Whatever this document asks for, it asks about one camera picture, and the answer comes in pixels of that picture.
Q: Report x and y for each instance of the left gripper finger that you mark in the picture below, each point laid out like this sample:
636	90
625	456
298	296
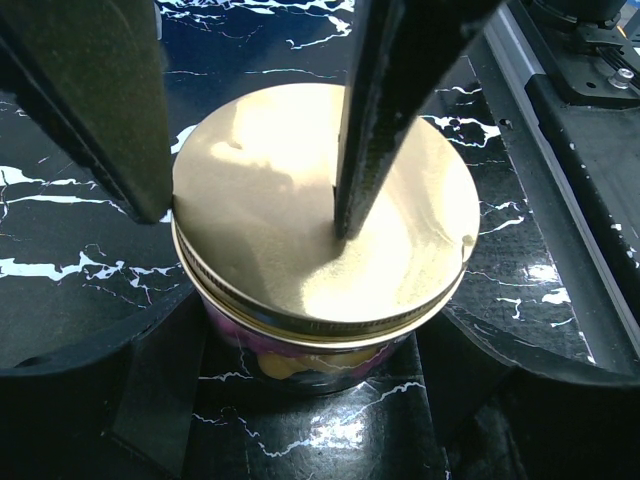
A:
503	408
117	405

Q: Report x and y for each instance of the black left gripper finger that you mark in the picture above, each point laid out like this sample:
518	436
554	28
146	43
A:
89	73
403	49

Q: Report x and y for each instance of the scooped star candies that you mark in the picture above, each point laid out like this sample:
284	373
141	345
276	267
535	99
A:
282	361

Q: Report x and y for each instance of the clear plastic jar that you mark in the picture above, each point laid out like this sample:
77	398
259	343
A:
336	327

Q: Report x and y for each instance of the gold jar lid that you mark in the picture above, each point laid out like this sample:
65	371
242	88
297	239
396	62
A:
253	225

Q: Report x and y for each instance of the aluminium front rail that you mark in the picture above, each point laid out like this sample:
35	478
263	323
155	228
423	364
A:
580	74

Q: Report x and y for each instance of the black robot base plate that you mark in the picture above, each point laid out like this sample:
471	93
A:
610	327

